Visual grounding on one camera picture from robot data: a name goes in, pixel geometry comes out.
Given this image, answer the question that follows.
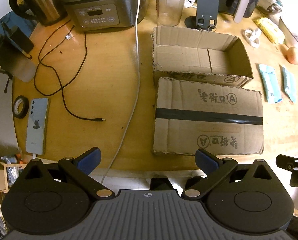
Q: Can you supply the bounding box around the blue wet wipes pack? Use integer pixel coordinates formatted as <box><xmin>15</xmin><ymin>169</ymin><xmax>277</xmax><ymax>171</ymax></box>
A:
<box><xmin>259</xmin><ymin>64</ymin><xmax>282</xmax><ymax>103</ymax></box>
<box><xmin>280</xmin><ymin>65</ymin><xmax>297</xmax><ymax>103</ymax></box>

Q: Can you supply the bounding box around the light blue smartphone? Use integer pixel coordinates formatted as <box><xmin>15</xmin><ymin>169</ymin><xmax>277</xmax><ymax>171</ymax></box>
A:
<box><xmin>25</xmin><ymin>98</ymin><xmax>49</xmax><ymax>155</ymax></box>

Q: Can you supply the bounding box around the red apple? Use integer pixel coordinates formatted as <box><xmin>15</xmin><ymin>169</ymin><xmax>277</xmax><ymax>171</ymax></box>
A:
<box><xmin>286</xmin><ymin>47</ymin><xmax>298</xmax><ymax>65</ymax></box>

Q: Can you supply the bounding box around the white bowl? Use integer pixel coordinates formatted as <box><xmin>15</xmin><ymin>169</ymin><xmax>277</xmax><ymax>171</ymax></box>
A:
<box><xmin>278</xmin><ymin>15</ymin><xmax>298</xmax><ymax>49</ymax></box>

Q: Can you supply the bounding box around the white elastic band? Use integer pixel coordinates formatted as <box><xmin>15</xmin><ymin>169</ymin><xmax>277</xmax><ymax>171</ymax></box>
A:
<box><xmin>243</xmin><ymin>28</ymin><xmax>261</xmax><ymax>48</ymax></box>

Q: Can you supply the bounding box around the yellow wet wipes pack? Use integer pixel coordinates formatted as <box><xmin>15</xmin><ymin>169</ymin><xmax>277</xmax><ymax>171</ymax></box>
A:
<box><xmin>253</xmin><ymin>17</ymin><xmax>285</xmax><ymax>44</ymax></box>

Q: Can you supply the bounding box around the black grey pouch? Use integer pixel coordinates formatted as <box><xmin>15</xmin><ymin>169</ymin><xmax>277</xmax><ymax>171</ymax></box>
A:
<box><xmin>0</xmin><ymin>22</ymin><xmax>36</xmax><ymax>82</ymax></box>

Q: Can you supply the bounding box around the open cardboard tray box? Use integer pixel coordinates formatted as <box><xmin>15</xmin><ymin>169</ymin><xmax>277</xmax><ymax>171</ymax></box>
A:
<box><xmin>152</xmin><ymin>27</ymin><xmax>253</xmax><ymax>88</ymax></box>

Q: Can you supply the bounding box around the black phone stand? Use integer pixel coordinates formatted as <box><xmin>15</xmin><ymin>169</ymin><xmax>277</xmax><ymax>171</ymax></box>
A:
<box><xmin>185</xmin><ymin>0</ymin><xmax>219</xmax><ymax>31</ymax></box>

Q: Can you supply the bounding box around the silver rice cooker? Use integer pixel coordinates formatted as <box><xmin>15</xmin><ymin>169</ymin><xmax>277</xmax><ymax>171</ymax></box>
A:
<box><xmin>61</xmin><ymin>0</ymin><xmax>148</xmax><ymax>32</ymax></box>

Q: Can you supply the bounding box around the black steel electric kettle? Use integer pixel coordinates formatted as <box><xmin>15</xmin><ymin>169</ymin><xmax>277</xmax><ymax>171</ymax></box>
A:
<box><xmin>9</xmin><ymin>0</ymin><xmax>67</xmax><ymax>26</ymax></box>

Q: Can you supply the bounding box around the white power cord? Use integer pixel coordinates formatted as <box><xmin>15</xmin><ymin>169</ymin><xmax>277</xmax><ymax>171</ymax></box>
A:
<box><xmin>100</xmin><ymin>0</ymin><xmax>145</xmax><ymax>185</ymax></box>

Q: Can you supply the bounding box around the black usb cable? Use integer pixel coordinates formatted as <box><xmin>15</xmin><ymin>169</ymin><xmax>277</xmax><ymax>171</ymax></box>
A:
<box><xmin>34</xmin><ymin>18</ymin><xmax>107</xmax><ymax>123</ymax></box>

